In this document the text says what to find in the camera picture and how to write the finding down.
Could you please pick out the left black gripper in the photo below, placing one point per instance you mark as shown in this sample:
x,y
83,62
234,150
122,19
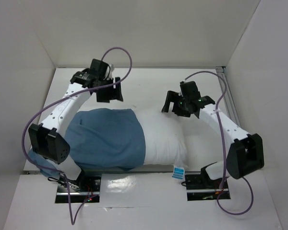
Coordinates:
x,y
114,94

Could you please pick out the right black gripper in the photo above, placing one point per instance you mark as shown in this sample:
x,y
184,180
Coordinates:
x,y
172,103

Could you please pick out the white pillow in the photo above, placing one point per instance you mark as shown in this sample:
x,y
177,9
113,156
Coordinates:
x,y
169,139

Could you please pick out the blue pillowcase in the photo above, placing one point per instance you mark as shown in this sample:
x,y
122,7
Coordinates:
x,y
105,138

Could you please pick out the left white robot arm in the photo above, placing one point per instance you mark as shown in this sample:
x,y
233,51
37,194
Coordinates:
x,y
47,138

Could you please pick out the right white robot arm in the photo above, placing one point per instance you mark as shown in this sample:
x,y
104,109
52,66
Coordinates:
x,y
243,152

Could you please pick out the blue pillow care label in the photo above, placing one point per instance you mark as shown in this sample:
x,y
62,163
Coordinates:
x,y
178,172

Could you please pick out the aluminium rail frame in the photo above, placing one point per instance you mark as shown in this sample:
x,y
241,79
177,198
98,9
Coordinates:
x,y
228,99

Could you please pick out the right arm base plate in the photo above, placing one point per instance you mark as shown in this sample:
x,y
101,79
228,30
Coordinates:
x,y
199,187

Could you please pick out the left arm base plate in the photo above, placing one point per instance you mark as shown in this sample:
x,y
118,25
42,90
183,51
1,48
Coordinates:
x,y
89,188

